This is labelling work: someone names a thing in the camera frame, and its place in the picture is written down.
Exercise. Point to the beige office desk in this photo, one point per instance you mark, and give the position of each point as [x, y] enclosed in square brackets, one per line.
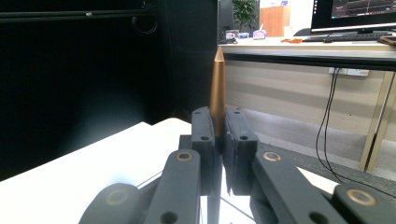
[311, 46]

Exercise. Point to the purple tissue box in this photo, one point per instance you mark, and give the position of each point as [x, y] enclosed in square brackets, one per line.
[259, 34]

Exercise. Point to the black keyboard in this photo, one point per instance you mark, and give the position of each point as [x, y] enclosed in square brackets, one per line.
[345, 37]

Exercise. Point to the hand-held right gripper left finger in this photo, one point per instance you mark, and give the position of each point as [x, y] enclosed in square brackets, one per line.
[203, 146]

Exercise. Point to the black curtain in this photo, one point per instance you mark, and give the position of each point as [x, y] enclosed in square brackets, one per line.
[77, 77]

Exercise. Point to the computer monitor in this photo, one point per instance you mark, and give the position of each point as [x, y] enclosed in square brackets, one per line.
[355, 14]

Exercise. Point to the black pencil with copper end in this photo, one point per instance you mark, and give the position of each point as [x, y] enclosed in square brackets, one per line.
[218, 93]

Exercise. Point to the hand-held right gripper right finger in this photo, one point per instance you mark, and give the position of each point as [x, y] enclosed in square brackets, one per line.
[239, 149]

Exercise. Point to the brown wooden cabinet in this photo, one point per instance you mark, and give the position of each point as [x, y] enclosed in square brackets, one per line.
[275, 20]

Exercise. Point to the white power strip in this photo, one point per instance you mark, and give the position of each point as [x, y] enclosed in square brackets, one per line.
[348, 72]

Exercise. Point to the small orange item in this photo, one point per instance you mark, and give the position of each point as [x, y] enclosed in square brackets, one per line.
[291, 40]

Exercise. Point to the black side frame bar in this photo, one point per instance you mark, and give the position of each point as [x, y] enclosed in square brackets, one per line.
[77, 15]

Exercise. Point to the black horizontal frame bar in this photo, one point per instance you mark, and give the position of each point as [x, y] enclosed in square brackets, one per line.
[311, 59]

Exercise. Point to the green potted plant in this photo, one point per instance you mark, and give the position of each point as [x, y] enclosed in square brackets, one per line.
[246, 12]

